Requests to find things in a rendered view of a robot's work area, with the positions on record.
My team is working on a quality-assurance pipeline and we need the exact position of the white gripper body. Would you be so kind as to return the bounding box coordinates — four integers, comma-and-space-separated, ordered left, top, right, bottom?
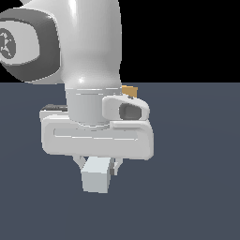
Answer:
38, 94, 155, 161

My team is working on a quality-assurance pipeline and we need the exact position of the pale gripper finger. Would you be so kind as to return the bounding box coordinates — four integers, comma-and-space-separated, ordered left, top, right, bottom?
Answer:
72, 155, 87, 173
109, 157, 124, 176

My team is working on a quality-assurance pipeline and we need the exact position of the white square peg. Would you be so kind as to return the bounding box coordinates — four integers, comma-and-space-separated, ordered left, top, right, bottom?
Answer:
80, 156, 113, 194

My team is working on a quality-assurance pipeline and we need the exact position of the orange box with hole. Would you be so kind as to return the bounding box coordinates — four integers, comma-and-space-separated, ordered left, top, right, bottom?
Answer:
121, 84, 139, 98

